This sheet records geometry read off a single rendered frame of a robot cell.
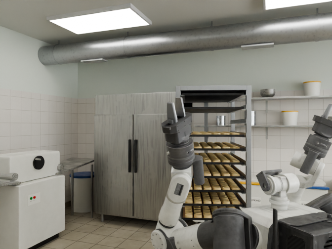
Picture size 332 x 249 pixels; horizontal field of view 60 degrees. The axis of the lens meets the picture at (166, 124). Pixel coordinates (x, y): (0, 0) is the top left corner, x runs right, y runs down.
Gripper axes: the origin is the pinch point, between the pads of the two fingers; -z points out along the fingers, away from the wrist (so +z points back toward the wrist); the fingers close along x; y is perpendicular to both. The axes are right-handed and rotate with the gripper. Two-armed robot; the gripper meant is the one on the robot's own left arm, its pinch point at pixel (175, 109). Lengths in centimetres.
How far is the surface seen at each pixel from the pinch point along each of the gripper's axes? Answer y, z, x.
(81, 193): -348, 260, 178
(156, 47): -207, 24, 269
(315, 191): 8, 216, 284
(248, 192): -7, 86, 80
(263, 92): -82, 110, 354
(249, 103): -14, 35, 102
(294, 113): -36, 138, 353
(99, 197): -281, 238, 165
